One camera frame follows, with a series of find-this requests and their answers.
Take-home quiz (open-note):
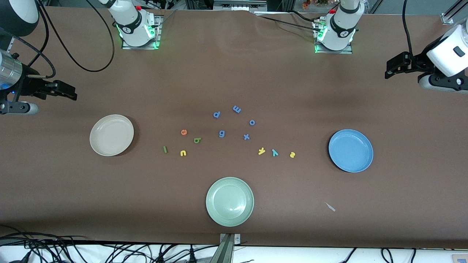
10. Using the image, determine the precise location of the beige round plate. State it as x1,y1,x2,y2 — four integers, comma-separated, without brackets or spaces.
90,114,135,157

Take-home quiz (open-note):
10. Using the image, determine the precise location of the blue round plate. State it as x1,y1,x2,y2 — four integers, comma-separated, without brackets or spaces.
328,129,374,173

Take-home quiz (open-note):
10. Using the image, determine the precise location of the grey power strip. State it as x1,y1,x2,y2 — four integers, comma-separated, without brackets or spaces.
214,0,267,11

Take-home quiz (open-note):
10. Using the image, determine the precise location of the pale green round plate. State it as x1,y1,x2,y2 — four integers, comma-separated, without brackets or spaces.
205,177,254,227

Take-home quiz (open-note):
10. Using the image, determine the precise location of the aluminium frame profile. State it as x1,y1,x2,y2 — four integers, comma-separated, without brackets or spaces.
441,0,468,25

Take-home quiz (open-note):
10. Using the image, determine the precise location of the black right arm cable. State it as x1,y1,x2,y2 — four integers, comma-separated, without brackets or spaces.
7,0,115,79

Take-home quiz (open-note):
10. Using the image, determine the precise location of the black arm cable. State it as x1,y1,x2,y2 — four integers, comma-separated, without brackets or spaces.
401,0,416,57
7,0,115,79

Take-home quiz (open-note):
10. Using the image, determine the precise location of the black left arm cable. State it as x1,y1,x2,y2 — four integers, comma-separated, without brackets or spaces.
401,0,416,57

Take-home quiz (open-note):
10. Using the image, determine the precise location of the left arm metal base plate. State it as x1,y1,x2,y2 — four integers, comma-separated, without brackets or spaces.
314,20,353,54

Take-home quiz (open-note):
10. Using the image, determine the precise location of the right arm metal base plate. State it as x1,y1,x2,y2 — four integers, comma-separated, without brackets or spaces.
122,15,162,50

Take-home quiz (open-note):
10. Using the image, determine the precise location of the black cable on table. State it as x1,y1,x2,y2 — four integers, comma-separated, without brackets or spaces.
254,13,322,31

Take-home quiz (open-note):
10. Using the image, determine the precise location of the black cable bundle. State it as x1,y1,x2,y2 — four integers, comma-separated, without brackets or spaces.
0,225,220,263

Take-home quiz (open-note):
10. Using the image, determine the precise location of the aluminium camera mount pole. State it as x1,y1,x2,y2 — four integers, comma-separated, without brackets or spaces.
210,233,241,263

